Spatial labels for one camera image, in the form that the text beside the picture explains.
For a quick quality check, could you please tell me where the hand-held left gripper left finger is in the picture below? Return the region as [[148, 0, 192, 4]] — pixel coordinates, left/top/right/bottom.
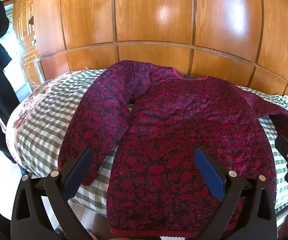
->
[[10, 147, 94, 240]]

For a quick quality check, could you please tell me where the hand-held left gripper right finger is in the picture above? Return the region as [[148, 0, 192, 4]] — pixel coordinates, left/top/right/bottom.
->
[[194, 147, 278, 240]]

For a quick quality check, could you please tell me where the red floral knit sweater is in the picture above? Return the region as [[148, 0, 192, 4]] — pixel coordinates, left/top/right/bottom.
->
[[58, 60, 288, 237]]

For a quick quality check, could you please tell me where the green checkered floral bed blanket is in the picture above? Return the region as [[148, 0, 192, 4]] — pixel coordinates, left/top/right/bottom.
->
[[5, 69, 288, 220]]

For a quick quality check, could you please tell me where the carved wooden door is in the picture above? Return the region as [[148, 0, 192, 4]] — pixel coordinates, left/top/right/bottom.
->
[[12, 0, 46, 90]]

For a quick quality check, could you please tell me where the wooden panelled wardrobe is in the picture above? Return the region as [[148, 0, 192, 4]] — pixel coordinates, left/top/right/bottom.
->
[[33, 0, 288, 103]]

